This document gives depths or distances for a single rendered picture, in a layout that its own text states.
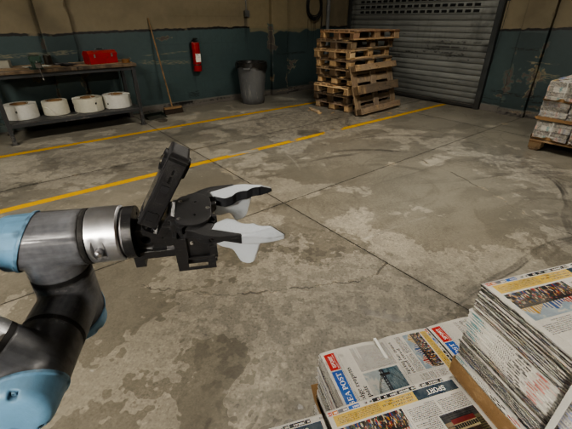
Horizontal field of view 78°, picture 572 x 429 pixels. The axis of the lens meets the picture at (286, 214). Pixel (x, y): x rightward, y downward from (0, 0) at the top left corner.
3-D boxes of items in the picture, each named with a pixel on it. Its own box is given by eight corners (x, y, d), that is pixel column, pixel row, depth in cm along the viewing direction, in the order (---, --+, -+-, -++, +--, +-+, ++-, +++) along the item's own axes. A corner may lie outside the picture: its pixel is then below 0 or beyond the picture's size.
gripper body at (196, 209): (220, 233, 56) (140, 242, 54) (214, 188, 51) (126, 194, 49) (221, 268, 50) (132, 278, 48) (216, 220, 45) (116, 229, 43)
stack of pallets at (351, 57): (353, 96, 760) (359, 28, 697) (391, 103, 699) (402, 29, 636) (310, 105, 681) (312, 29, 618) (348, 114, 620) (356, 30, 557)
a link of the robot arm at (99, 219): (92, 196, 48) (75, 234, 42) (128, 193, 49) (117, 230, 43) (107, 238, 53) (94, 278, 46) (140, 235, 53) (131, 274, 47)
